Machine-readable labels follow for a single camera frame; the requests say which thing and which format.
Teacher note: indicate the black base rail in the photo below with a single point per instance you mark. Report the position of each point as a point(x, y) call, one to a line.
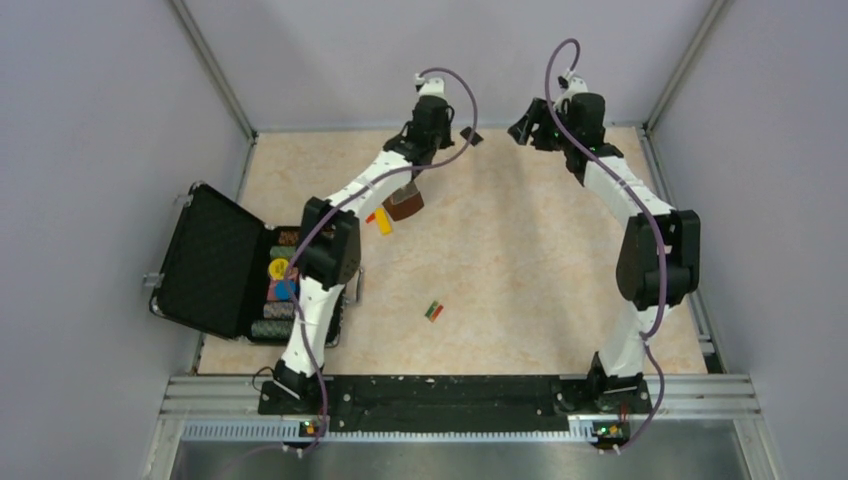
point(468, 404)

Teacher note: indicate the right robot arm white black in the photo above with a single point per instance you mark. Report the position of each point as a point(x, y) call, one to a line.
point(659, 258)

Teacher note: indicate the blue poker chip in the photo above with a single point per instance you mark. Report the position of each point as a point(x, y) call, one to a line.
point(285, 290)

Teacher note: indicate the yellow poker chip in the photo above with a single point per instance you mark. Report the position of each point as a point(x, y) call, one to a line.
point(281, 269)

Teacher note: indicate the brown wooden metronome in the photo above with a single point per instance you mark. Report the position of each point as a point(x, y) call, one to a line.
point(404, 202)

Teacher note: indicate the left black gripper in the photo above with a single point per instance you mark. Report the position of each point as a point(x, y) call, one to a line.
point(444, 141)

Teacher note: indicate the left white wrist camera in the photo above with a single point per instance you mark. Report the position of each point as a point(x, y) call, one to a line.
point(434, 87)

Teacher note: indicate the black battery cover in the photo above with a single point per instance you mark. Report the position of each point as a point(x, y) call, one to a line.
point(471, 136)

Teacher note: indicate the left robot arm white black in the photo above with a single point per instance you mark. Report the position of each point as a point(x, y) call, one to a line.
point(329, 251)

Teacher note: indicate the green and red batteries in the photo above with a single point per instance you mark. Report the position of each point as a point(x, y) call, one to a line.
point(434, 311)

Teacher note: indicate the black poker chip case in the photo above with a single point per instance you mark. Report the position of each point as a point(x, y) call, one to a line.
point(214, 274)

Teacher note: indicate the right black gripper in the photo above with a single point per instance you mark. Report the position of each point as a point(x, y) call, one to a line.
point(539, 112)

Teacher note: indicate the yellow block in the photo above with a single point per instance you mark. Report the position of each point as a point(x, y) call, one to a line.
point(383, 222)

